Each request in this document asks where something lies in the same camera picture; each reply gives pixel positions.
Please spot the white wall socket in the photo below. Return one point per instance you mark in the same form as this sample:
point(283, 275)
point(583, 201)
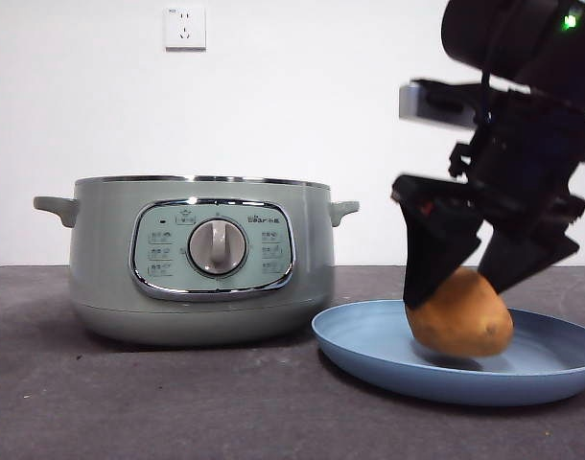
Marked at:
point(185, 29)

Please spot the blue round plate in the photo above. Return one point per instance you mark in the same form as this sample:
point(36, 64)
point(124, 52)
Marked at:
point(369, 354)

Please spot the pale green electric steamer pot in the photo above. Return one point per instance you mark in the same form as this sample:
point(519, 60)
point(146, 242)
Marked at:
point(105, 239)

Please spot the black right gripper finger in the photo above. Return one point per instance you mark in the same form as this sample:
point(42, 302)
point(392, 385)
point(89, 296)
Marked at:
point(522, 261)
point(431, 244)

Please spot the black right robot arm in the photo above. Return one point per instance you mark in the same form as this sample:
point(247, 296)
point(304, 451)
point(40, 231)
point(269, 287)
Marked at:
point(508, 33)

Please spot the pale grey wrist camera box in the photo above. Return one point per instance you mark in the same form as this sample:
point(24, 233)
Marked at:
point(412, 103)

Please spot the brown potato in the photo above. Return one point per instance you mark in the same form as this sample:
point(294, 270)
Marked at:
point(460, 326)

